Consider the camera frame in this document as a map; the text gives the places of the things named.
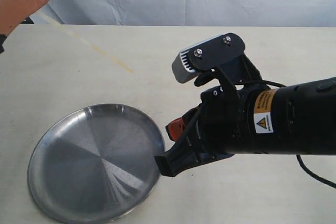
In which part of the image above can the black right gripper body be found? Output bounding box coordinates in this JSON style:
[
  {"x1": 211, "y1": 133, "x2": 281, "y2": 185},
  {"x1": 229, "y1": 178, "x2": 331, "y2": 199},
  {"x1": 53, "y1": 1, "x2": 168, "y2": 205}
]
[{"x1": 183, "y1": 83, "x2": 256, "y2": 156}]

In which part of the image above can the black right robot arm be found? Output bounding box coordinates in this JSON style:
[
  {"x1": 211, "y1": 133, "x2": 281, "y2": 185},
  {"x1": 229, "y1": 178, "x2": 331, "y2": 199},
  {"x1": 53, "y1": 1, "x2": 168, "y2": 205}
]
[{"x1": 155, "y1": 78, "x2": 335, "y2": 177}]

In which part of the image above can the round stainless steel plate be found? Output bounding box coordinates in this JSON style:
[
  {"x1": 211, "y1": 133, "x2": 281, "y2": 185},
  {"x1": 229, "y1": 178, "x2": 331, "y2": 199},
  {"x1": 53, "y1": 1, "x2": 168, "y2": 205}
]
[{"x1": 27, "y1": 103, "x2": 164, "y2": 223}]

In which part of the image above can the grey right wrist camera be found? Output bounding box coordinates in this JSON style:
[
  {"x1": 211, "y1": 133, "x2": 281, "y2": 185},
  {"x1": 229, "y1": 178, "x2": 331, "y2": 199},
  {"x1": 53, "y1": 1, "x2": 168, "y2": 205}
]
[{"x1": 172, "y1": 33, "x2": 245, "y2": 83}]

